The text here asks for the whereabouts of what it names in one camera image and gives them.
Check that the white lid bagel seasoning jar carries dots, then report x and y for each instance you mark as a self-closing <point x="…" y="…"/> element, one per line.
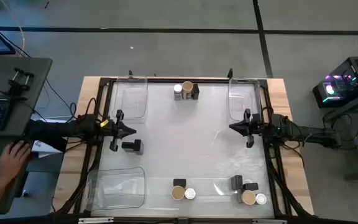
<point x="190" y="193"/>
<point x="261" y="199"/>
<point x="177" y="90"/>

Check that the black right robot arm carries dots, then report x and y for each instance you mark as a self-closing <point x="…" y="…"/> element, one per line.
<point x="306" y="132"/>

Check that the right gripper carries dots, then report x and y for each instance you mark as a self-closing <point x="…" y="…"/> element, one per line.
<point x="253" y="126"/>

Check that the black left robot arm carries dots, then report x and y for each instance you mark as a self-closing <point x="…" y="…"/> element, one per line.
<point x="57" y="132"/>

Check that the clear plastic bin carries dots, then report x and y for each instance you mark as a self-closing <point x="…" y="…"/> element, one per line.
<point x="130" y="99"/>
<point x="242" y="96"/>
<point x="117" y="189"/>

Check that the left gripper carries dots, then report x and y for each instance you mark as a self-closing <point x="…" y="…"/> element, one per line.
<point x="117" y="130"/>

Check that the yellow tag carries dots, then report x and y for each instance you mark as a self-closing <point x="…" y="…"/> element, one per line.
<point x="104" y="123"/>

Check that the white paper sheet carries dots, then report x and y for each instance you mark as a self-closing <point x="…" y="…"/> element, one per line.
<point x="39" y="146"/>

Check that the person's hand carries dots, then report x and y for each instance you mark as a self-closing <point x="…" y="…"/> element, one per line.
<point x="11" y="161"/>

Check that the computer case with coloured lights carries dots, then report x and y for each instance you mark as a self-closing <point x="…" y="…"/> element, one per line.
<point x="340" y="84"/>

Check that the silver metal bracket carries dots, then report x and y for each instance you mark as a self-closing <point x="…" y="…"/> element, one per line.
<point x="269" y="221"/>
<point x="95" y="220"/>

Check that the black clamp tool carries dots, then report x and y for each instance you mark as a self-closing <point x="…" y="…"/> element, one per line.
<point x="16" y="85"/>

